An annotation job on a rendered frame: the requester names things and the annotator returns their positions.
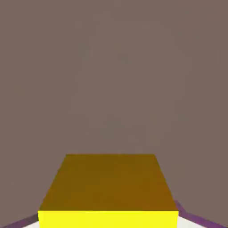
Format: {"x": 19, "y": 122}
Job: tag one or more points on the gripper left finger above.
{"x": 31, "y": 224}

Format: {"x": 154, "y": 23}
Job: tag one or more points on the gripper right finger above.
{"x": 188, "y": 223}

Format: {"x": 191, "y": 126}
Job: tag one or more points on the small yellow cube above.
{"x": 108, "y": 187}

